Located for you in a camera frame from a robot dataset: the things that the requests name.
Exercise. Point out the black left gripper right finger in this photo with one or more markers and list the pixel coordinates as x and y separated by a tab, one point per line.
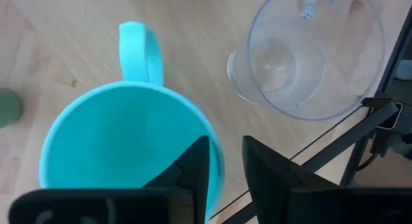
289	198

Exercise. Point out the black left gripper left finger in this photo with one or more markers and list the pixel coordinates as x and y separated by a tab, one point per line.
180	198

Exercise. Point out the cyan plastic mug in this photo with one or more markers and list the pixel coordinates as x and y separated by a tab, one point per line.
112	137

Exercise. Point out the green plastic cup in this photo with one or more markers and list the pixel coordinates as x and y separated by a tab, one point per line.
8	108

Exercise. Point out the black aluminium table frame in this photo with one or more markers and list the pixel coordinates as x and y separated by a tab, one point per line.
351	140

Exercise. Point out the grey table-level camera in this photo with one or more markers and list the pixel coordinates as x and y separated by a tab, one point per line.
391	121

